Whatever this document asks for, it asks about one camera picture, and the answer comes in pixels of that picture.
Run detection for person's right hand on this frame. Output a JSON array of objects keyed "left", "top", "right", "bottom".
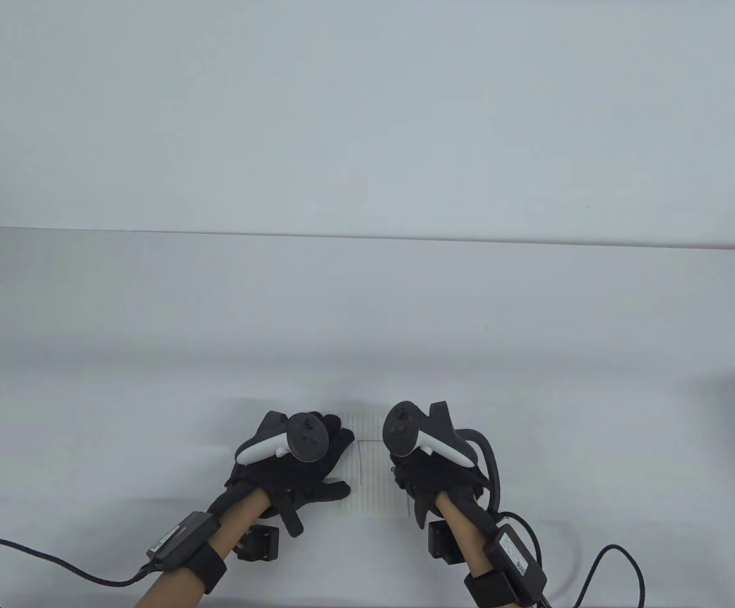
[{"left": 390, "top": 443, "right": 490, "bottom": 530}]

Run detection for person's left hand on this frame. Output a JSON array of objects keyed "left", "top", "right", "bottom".
[{"left": 206, "top": 412, "right": 356, "bottom": 538}]

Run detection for white lined paper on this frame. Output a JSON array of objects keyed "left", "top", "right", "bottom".
[{"left": 326, "top": 412, "right": 416, "bottom": 517}]

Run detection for person's left forearm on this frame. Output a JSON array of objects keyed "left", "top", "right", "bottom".
[{"left": 136, "top": 491, "right": 274, "bottom": 608}]

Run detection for white and black left controller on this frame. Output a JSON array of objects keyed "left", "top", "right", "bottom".
[{"left": 234, "top": 412, "right": 330, "bottom": 467}]

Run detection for white and black controller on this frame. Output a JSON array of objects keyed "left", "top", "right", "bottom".
[
  {"left": 382, "top": 400, "right": 501, "bottom": 515},
  {"left": 234, "top": 412, "right": 330, "bottom": 467}
]

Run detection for white and black right controller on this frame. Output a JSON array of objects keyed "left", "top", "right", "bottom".
[{"left": 382, "top": 400, "right": 501, "bottom": 515}]

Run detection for black right wrist sensor box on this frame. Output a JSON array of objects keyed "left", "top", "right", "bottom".
[{"left": 485, "top": 524, "right": 549, "bottom": 597}]

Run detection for black wrist sensor box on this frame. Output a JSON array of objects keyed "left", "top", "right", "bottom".
[
  {"left": 485, "top": 524, "right": 549, "bottom": 597},
  {"left": 146, "top": 512, "right": 222, "bottom": 568}
]

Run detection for black left wrist sensor box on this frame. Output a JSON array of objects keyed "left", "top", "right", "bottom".
[{"left": 146, "top": 512, "right": 222, "bottom": 568}]

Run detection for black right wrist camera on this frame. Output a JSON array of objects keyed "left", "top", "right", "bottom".
[{"left": 428, "top": 519, "right": 468, "bottom": 566}]

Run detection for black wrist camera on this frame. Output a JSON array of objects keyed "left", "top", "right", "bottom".
[
  {"left": 428, "top": 519, "right": 468, "bottom": 566},
  {"left": 236, "top": 524, "right": 280, "bottom": 564}
]

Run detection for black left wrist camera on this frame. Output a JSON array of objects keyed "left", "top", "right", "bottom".
[{"left": 236, "top": 524, "right": 280, "bottom": 564}]

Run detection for black right wrist strap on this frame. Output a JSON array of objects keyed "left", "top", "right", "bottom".
[{"left": 464, "top": 569, "right": 521, "bottom": 608}]

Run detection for black wrist strap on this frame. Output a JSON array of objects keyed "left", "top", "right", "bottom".
[
  {"left": 464, "top": 569, "right": 521, "bottom": 608},
  {"left": 170, "top": 545, "right": 228, "bottom": 595}
]

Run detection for black left wrist strap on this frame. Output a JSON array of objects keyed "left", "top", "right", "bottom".
[{"left": 170, "top": 545, "right": 228, "bottom": 595}]

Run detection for black braided right cable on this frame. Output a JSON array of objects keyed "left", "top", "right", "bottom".
[{"left": 499, "top": 513, "right": 647, "bottom": 608}]

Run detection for black braided cable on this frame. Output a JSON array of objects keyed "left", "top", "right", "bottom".
[
  {"left": 0, "top": 538, "right": 156, "bottom": 608},
  {"left": 499, "top": 513, "right": 647, "bottom": 608}
]

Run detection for black braided left cable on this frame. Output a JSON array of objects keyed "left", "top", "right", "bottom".
[{"left": 0, "top": 538, "right": 156, "bottom": 608}]

